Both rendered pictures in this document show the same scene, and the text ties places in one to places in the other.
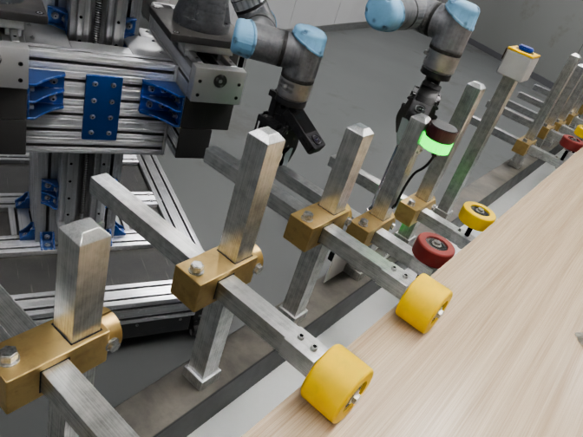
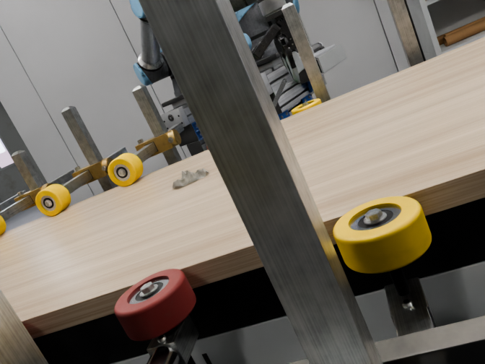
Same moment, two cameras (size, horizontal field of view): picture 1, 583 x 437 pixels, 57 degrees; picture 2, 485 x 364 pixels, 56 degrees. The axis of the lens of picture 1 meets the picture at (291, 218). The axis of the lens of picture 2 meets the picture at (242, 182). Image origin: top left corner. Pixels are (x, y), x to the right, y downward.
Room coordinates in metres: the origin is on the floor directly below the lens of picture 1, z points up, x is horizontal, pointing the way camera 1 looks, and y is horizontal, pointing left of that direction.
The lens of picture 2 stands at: (0.69, -1.50, 1.08)
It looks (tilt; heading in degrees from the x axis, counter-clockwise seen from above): 14 degrees down; 78
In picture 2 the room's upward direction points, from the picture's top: 25 degrees counter-clockwise
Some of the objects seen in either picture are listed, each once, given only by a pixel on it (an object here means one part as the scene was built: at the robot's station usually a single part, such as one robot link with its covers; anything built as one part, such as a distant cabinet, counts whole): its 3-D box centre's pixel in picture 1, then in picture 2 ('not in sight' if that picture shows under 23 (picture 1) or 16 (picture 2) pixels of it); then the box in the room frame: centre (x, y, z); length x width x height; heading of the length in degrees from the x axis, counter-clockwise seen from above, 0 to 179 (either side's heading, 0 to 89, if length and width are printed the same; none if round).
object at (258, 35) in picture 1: (258, 39); not in sight; (1.16, 0.19, 1.12); 0.11 x 0.11 x 0.08; 12
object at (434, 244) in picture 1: (426, 263); not in sight; (0.95, -0.29, 0.85); 0.08 x 0.08 x 0.11
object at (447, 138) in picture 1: (442, 131); not in sight; (1.04, -0.23, 1.10); 0.06 x 0.06 x 0.02
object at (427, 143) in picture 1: (436, 142); not in sight; (1.04, -0.23, 1.08); 0.06 x 0.06 x 0.02
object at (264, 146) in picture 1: (228, 276); (103, 174); (0.62, 0.06, 0.93); 0.04 x 0.04 x 0.48; 61
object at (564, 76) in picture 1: (543, 114); not in sight; (2.15, -0.80, 0.93); 0.04 x 0.04 x 0.48; 61
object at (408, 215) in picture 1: (415, 207); not in sight; (1.26, -0.30, 0.82); 0.14 x 0.06 x 0.05; 151
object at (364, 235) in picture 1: (372, 227); not in sight; (1.04, -0.18, 0.84); 0.14 x 0.06 x 0.05; 151
